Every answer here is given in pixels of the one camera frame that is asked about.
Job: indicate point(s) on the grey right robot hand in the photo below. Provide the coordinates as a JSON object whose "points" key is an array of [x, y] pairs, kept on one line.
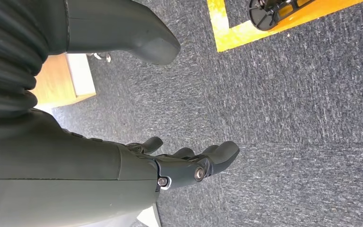
{"points": [[59, 163]]}

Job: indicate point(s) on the wooden board with white edge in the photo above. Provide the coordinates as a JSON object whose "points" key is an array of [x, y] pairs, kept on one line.
{"points": [[53, 84]]}

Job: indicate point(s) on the chrome caster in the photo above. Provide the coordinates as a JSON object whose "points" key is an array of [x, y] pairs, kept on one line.
{"points": [[101, 57]]}

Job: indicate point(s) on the yellow floor tape marking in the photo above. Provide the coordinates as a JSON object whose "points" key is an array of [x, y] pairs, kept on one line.
{"points": [[231, 39]]}

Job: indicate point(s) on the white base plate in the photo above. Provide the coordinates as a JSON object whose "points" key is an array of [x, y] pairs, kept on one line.
{"points": [[147, 219]]}

